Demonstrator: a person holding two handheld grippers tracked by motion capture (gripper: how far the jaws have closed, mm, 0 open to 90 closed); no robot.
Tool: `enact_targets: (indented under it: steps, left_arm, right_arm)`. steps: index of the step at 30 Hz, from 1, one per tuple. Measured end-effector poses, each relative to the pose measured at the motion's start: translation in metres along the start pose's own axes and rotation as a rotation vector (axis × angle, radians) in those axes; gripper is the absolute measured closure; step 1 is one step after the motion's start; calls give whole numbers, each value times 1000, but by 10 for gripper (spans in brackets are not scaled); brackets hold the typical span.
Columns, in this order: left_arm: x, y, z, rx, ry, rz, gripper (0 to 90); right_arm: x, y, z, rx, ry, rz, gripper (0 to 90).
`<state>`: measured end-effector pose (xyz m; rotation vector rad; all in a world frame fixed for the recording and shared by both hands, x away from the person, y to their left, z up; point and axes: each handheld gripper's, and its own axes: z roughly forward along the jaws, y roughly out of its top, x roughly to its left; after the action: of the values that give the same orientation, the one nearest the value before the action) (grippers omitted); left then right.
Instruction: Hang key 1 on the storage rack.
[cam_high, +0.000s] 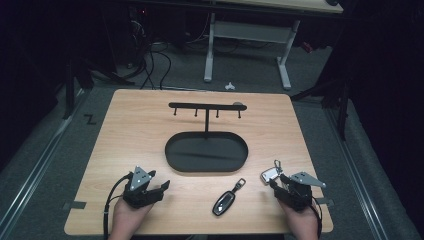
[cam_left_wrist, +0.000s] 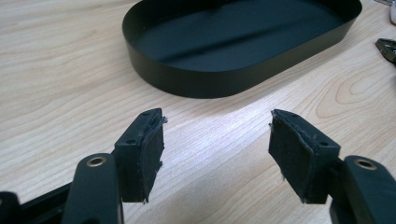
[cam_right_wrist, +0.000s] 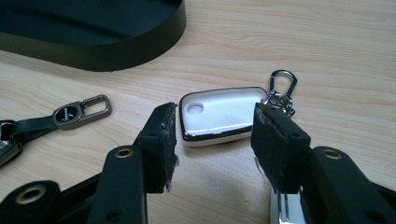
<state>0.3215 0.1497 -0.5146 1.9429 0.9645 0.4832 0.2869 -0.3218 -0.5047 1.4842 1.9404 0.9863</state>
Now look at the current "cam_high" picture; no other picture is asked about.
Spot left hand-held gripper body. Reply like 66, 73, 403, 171
122, 165, 164, 210

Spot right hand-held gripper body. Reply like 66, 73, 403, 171
274, 171, 328, 212

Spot silver car key with carabiner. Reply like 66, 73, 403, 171
259, 159, 284, 186

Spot black key rack with tray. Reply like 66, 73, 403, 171
164, 101, 250, 174

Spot person's left hand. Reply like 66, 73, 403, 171
108, 197, 154, 240

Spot person's right hand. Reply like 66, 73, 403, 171
278, 199, 320, 240

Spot grey tape strip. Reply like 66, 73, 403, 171
314, 196, 335, 207
62, 200, 87, 211

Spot black metal stand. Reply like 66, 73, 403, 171
61, 54, 96, 121
289, 75, 352, 142

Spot white-framed desk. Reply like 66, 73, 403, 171
203, 0, 345, 91

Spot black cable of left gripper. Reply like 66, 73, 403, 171
102, 171, 134, 240

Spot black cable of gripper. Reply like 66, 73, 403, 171
102, 171, 134, 240
311, 195, 324, 240

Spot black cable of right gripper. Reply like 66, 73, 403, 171
311, 195, 324, 240

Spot black car key with strap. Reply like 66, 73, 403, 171
211, 177, 247, 217

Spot aluminium floor rail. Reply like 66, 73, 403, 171
324, 108, 390, 240
0, 114, 74, 236

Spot black floor cables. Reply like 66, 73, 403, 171
124, 38, 173, 91

